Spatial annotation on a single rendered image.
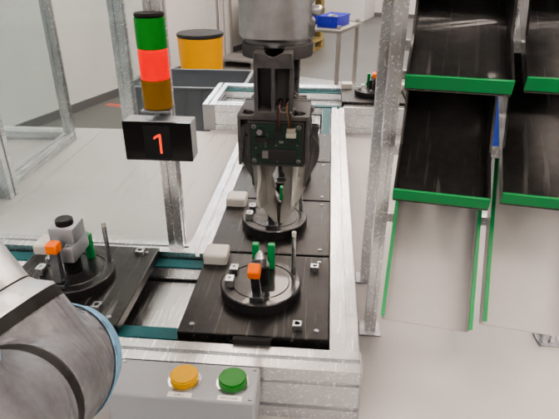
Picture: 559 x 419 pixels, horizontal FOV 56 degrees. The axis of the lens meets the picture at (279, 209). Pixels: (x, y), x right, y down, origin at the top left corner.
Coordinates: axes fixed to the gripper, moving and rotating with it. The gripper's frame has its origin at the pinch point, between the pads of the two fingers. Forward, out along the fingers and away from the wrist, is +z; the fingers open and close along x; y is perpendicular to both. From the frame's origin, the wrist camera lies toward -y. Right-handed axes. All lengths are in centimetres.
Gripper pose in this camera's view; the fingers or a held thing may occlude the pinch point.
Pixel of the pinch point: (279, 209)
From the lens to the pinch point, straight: 63.9
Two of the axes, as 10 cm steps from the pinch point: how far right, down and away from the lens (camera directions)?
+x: 10.0, 0.4, -0.8
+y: -0.9, 4.6, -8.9
